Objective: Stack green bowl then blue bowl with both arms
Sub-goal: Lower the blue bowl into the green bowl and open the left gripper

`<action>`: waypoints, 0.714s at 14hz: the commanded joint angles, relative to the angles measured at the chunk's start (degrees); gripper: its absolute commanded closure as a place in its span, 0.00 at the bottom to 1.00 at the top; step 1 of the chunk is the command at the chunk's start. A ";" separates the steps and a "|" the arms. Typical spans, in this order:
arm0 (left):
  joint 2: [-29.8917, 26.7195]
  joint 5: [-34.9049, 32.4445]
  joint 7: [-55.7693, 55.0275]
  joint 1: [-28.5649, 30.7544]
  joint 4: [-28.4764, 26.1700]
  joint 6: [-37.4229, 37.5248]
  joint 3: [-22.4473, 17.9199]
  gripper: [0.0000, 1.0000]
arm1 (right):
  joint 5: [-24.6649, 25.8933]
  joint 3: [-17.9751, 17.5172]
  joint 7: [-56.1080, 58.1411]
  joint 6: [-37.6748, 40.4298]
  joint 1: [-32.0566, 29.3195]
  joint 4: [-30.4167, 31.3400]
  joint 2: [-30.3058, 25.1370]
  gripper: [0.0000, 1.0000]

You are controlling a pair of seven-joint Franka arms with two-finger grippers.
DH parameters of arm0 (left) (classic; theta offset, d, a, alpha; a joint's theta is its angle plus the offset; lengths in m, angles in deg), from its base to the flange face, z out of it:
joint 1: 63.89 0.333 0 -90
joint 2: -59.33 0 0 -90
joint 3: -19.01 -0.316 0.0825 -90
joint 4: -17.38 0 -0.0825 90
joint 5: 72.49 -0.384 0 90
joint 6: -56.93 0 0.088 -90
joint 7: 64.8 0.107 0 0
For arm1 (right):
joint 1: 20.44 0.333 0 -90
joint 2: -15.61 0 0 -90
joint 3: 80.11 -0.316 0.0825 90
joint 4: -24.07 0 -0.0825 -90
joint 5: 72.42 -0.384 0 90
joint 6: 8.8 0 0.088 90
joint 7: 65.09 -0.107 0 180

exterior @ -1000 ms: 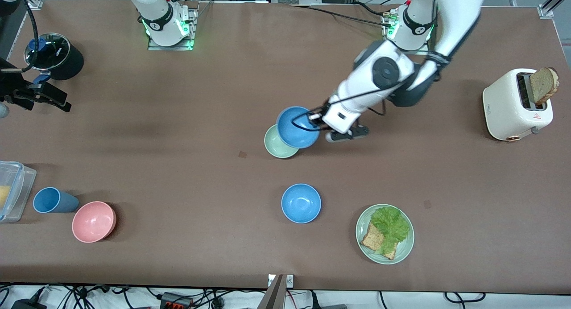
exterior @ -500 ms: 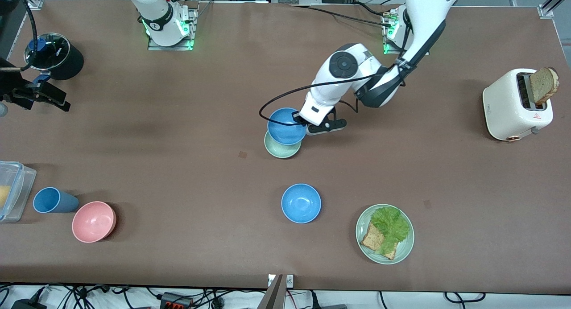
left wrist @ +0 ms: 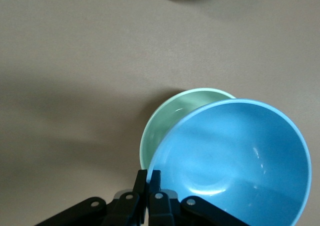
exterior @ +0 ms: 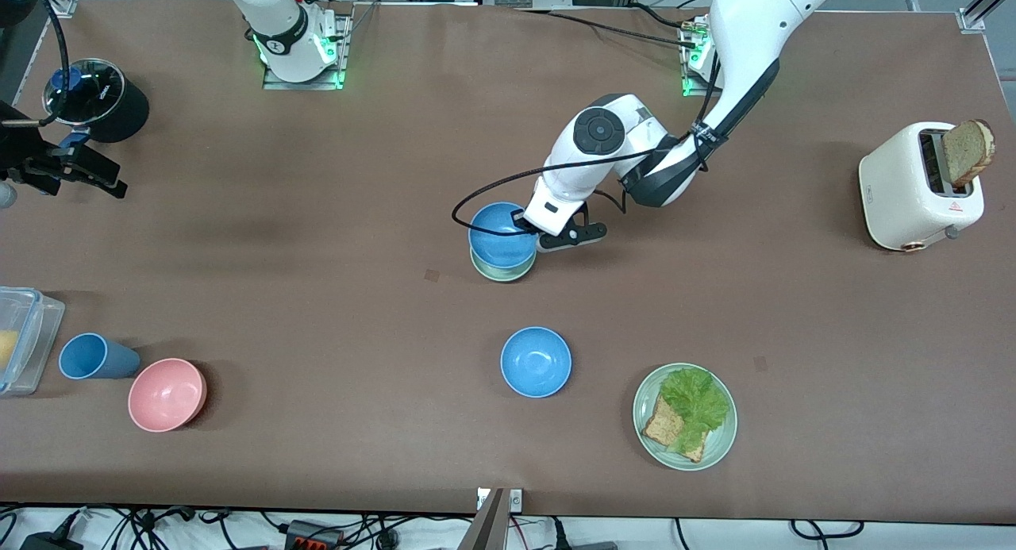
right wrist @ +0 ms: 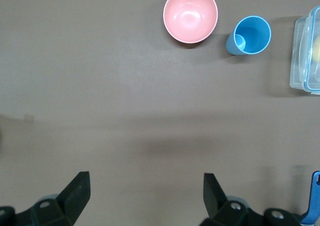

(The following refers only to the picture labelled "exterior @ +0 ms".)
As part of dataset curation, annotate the red cable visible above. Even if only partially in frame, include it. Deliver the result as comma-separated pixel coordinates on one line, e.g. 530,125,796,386
510,516,553,542

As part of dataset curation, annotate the grey aluminium pole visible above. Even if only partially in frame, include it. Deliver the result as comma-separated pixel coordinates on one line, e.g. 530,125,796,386
458,488,509,550

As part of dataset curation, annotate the black and orange connector block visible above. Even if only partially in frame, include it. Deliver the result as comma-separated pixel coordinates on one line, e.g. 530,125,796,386
286,520,344,550

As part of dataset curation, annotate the black pot with blue handle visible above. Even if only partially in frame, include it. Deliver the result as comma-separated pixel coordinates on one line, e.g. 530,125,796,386
44,58,150,160

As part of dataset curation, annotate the clear container with blue clips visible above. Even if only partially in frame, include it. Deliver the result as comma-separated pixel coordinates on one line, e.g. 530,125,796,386
0,287,66,398

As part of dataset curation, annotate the brown bread slice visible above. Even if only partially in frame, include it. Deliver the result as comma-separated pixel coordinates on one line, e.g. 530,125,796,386
641,395,707,463
941,118,996,188

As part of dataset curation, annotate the black power adapter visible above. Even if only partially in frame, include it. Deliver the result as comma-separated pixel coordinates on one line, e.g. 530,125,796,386
20,531,84,550

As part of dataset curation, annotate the blue bowl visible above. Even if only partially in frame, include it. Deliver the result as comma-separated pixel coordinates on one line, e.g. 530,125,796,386
468,202,539,271
500,326,572,398

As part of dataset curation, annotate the green bowl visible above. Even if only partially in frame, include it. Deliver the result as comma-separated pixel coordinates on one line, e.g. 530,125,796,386
470,247,537,283

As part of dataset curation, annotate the cream toaster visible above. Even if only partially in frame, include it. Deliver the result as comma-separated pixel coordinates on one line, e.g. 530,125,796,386
858,121,986,253

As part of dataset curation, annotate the blue cup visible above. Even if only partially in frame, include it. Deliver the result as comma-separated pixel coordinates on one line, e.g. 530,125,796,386
59,333,142,380

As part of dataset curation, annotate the white pole bracket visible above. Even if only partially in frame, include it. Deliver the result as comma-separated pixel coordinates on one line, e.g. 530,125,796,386
476,488,524,512

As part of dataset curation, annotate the glass lid with blue knob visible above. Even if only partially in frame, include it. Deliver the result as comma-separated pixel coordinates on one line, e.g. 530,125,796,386
42,58,125,127

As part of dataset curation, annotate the green plate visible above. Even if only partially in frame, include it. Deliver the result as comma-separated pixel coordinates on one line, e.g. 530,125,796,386
633,363,738,471

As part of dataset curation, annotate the pink bowl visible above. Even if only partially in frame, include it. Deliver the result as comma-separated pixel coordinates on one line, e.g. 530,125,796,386
128,358,209,433

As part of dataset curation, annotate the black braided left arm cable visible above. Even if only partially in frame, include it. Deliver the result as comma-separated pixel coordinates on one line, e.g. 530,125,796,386
452,54,719,238

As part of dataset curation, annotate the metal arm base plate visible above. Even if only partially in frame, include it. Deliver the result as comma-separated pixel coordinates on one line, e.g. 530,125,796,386
262,12,352,91
680,17,719,98

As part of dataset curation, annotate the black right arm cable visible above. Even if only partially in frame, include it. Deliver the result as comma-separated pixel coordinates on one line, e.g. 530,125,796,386
0,0,72,129

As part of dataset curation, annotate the green lettuce leaf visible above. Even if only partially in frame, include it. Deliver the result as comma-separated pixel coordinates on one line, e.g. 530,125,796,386
660,367,731,454

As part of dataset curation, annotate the black braided table cable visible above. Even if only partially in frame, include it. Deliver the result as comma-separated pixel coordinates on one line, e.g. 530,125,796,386
514,5,706,52

